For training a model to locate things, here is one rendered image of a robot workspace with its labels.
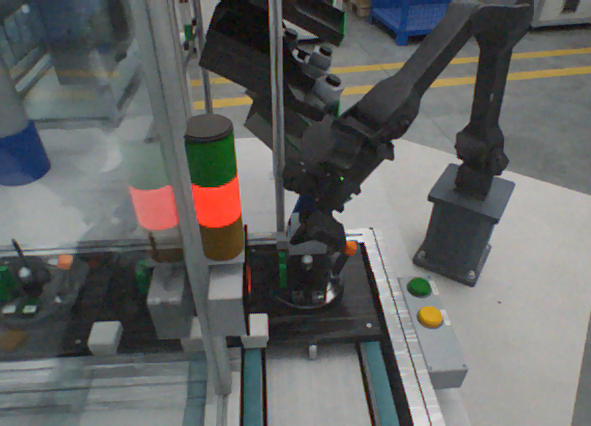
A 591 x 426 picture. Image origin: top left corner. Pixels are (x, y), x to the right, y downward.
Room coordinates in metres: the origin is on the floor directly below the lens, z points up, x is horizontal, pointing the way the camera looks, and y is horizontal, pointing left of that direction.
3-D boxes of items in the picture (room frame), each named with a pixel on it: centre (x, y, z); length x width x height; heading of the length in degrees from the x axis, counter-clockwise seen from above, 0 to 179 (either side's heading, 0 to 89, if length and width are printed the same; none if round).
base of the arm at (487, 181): (0.76, -0.37, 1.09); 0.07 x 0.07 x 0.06; 57
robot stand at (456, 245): (0.76, -0.37, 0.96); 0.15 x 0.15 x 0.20; 57
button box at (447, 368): (0.51, -0.24, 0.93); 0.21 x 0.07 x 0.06; 4
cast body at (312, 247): (0.57, -0.01, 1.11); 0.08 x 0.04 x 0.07; 94
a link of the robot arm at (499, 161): (0.76, -0.37, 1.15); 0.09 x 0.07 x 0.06; 34
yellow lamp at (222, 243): (0.38, 0.08, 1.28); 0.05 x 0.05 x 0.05
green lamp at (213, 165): (0.38, 0.08, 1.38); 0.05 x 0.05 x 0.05
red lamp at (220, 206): (0.38, 0.08, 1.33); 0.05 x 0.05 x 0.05
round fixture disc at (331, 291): (0.58, -0.02, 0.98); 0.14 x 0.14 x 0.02
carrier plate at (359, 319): (0.58, -0.02, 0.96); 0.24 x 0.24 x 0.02; 4
